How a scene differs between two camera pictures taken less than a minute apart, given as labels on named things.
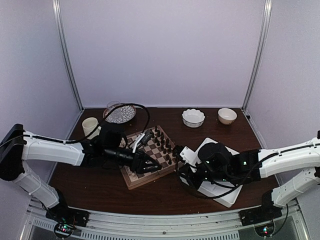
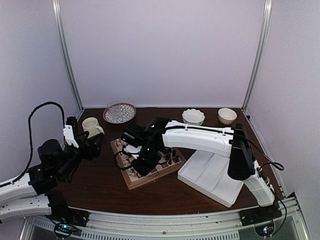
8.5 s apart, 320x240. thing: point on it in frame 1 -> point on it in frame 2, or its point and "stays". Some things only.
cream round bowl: [227, 116] stays
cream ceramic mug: [89, 124] stays
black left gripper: [139, 160] -> [94, 151]
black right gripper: [186, 170] -> [144, 169]
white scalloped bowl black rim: [192, 118] stays
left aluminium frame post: [56, 9] stays
